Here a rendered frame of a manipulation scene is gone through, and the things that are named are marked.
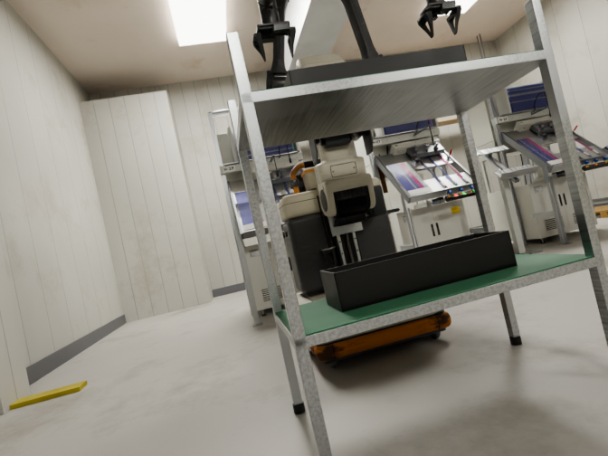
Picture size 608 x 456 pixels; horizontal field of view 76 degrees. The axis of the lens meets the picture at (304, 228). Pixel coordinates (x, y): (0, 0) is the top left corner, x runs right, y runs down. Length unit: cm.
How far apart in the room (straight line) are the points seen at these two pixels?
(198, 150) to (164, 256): 181
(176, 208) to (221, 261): 113
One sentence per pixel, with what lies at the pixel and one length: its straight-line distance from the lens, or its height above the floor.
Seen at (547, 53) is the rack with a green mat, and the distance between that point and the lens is 140.
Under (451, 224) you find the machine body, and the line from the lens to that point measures 399.
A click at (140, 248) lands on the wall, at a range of 578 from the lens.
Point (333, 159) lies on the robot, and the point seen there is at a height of 90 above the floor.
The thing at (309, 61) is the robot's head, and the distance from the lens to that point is 188.
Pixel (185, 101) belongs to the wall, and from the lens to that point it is 676.
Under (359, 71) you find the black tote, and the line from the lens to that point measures 127.
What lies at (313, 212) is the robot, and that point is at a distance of 201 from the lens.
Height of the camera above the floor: 57
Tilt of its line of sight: 2 degrees up
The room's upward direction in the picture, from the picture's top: 13 degrees counter-clockwise
